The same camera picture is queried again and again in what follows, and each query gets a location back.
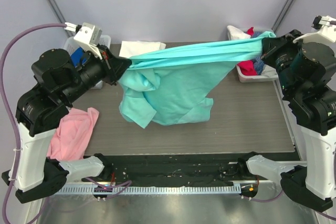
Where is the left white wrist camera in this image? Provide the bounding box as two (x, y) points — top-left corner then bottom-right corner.
(65, 22), (103, 60)

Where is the white crumpled shirt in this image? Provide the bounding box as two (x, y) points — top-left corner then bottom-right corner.
(227, 25), (251, 40)

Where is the red shirt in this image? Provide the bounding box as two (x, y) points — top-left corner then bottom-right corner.
(238, 27), (257, 76)

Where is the blue checkered shirt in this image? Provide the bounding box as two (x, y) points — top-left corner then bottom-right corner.
(251, 31), (265, 75)

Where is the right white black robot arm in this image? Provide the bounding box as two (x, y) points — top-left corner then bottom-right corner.
(237, 30), (335, 212)

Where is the pink t shirt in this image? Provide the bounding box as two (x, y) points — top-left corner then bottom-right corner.
(47, 108), (99, 161)

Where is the slotted cable duct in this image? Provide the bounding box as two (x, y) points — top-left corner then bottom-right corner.
(55, 184), (241, 196)

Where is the left white plastic basket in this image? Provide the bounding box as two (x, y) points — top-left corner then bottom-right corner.
(62, 34), (112, 90)

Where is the teal t shirt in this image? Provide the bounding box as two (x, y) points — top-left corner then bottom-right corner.
(119, 31), (276, 128)

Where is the folded white t shirt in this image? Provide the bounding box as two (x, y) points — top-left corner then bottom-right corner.
(119, 41), (166, 58)

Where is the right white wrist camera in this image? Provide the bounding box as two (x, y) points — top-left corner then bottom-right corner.
(293, 16), (335, 45)

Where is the right white plastic basket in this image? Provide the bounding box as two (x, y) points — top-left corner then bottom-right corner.
(227, 25), (278, 83)

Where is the white plastic basket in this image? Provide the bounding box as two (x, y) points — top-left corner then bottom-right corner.
(227, 25), (278, 83)
(62, 34), (112, 90)

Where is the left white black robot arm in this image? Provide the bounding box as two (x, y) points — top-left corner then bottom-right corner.
(2, 46), (132, 204)

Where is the blue t shirt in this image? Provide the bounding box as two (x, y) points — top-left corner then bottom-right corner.
(70, 47), (89, 68)

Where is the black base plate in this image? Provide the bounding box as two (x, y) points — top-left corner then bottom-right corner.
(94, 152), (256, 187)

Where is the grey shirt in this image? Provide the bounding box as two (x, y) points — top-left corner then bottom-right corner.
(261, 65), (278, 78)

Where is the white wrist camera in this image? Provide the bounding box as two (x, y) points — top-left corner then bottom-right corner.
(293, 16), (335, 45)
(65, 22), (103, 60)

